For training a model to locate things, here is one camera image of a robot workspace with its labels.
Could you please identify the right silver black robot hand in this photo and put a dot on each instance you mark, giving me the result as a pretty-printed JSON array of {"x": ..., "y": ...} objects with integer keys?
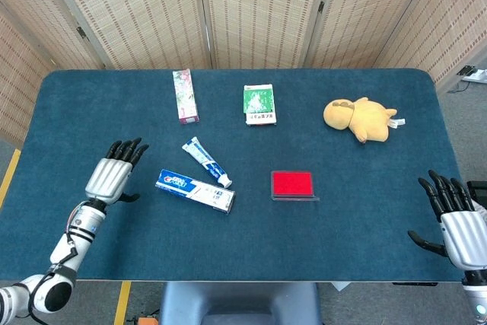
[{"x": 466, "y": 237}]

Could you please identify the yellow plush toy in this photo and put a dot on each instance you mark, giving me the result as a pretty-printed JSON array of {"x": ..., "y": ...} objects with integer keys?
[{"x": 365, "y": 117}]

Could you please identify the pink floral carton box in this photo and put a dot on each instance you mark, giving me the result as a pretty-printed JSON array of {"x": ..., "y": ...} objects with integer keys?
[{"x": 185, "y": 96}]

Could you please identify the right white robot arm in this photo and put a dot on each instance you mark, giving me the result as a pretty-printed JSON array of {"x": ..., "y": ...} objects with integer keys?
[{"x": 477, "y": 298}]

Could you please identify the red ink pad clear case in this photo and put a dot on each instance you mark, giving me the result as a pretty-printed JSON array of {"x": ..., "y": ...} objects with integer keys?
[{"x": 292, "y": 184}]

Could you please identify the black plastic crate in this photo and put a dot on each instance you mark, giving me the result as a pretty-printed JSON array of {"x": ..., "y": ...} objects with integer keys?
[{"x": 478, "y": 188}]

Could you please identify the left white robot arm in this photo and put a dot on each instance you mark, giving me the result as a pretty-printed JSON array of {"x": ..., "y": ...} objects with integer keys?
[{"x": 66, "y": 252}]

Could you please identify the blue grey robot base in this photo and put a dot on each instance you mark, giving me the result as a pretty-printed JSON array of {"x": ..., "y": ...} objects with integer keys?
[{"x": 239, "y": 302}]

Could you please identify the white blue toothpaste tube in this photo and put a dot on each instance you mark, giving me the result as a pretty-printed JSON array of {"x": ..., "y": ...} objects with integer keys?
[{"x": 205, "y": 161}]

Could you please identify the green white packet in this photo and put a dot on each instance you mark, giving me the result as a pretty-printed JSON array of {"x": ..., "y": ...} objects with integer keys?
[{"x": 261, "y": 118}]

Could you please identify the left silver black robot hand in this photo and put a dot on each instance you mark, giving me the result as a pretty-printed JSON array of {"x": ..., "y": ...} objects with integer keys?
[{"x": 108, "y": 180}]

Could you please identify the blue white toothpaste box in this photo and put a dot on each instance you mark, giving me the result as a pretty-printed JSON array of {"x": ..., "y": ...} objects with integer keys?
[{"x": 198, "y": 190}]

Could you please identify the woven bamboo folding screen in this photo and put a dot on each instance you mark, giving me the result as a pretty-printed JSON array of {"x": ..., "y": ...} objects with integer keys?
[{"x": 258, "y": 13}]

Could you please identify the green printed card pack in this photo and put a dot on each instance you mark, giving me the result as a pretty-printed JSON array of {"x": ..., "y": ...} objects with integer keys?
[{"x": 258, "y": 99}]

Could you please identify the white power strip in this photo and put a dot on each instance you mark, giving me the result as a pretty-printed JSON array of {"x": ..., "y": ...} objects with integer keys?
[{"x": 477, "y": 75}]

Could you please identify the black table control panel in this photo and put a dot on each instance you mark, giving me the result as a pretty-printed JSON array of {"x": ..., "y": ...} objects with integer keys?
[{"x": 414, "y": 284}]

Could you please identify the orange device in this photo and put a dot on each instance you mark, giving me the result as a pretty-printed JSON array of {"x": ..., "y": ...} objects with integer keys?
[{"x": 146, "y": 321}]

